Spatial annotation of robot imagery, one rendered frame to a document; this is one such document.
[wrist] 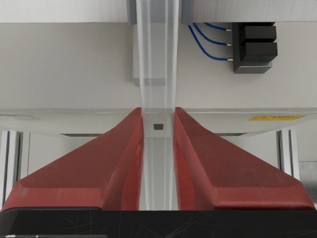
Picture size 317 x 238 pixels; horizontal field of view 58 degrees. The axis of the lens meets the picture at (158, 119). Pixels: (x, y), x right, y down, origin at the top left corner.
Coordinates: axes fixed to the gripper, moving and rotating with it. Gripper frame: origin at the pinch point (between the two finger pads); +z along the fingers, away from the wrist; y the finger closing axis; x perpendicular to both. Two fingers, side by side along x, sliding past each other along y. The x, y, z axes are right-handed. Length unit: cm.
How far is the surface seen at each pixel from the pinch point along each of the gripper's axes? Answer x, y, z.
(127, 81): 14.6, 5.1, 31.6
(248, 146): 63, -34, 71
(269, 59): 10.0, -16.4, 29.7
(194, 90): 15.7, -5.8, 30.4
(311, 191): 74, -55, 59
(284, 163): 45, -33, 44
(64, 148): 64, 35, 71
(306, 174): 69, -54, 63
